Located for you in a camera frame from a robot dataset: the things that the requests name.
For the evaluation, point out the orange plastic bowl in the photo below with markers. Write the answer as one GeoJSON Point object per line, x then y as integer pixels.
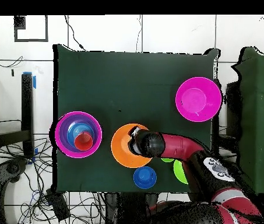
{"type": "Point", "coordinates": [120, 149]}

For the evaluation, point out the dark blue bowl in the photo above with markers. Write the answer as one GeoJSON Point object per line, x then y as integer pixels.
{"type": "Point", "coordinates": [144, 177]}

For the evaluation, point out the orange-red plastic cup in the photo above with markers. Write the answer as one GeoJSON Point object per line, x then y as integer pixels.
{"type": "Point", "coordinates": [83, 142]}

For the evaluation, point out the translucent blue bowl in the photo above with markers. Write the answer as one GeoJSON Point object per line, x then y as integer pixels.
{"type": "Point", "coordinates": [78, 129]}

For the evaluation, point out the purple plastic bowl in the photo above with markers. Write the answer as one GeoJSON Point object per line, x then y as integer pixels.
{"type": "Point", "coordinates": [63, 137]}

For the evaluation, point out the pink plastic bowl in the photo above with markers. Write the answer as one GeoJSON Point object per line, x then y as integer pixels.
{"type": "Point", "coordinates": [197, 98]}
{"type": "Point", "coordinates": [57, 137]}

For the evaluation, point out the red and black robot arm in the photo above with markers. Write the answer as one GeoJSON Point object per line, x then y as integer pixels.
{"type": "Point", "coordinates": [180, 145]}

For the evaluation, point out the green plastic cup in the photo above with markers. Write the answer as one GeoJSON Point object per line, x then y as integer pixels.
{"type": "Point", "coordinates": [167, 160]}

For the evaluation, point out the green plastic bowl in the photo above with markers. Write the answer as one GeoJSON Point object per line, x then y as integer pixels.
{"type": "Point", "coordinates": [179, 171]}

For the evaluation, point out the dark green tablecloth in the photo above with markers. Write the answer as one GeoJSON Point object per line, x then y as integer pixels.
{"type": "Point", "coordinates": [110, 74]}

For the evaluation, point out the black power adapter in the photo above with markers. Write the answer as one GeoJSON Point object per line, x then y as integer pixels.
{"type": "Point", "coordinates": [58, 205]}

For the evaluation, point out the black stand with blue tape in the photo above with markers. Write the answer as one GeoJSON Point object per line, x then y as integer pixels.
{"type": "Point", "coordinates": [27, 105]}

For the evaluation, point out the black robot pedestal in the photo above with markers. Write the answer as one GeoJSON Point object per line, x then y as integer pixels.
{"type": "Point", "coordinates": [131, 210]}

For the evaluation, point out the black pedestal foot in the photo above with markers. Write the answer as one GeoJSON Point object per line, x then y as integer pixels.
{"type": "Point", "coordinates": [12, 168]}

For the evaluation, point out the black square floor frame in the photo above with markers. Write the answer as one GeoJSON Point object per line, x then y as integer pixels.
{"type": "Point", "coordinates": [19, 23]}

